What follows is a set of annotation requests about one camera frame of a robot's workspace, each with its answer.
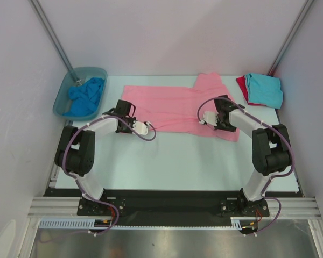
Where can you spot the aluminium corner post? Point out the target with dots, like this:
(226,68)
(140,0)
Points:
(47,26)
(300,19)

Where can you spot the right aluminium corner post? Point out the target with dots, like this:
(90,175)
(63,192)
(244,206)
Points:
(300,19)

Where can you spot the translucent blue plastic bin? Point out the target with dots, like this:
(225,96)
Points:
(76,78)

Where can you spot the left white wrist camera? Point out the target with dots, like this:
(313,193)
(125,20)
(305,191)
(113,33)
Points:
(141,128)

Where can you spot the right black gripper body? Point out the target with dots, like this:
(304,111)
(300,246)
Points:
(222,121)

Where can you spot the aluminium front rail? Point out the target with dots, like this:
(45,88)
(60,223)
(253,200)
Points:
(285,208)

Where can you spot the pink t shirt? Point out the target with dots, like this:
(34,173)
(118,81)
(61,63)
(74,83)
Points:
(174,109)

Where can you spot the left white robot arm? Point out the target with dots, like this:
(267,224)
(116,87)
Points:
(76,149)

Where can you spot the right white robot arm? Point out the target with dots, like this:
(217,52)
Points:
(272,155)

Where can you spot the folded red t shirt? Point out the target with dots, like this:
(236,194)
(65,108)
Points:
(241,81)

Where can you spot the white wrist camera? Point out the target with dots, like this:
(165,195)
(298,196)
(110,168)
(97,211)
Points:
(141,128)
(209,118)

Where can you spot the left aluminium corner post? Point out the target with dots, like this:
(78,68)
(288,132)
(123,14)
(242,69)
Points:
(47,26)

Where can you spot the slotted cable duct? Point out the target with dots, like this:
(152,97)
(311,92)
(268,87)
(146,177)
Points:
(101,224)

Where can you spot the crumpled blue t shirt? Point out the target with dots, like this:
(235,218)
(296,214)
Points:
(85,98)

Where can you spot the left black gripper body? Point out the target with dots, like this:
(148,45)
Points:
(127,129)

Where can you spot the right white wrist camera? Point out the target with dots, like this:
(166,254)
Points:
(209,118)

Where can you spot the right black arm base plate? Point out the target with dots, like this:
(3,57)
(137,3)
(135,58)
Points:
(243,208)

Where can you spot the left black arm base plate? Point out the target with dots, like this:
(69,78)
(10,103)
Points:
(89,208)

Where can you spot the folded light blue t shirt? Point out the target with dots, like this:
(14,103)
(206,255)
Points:
(264,90)

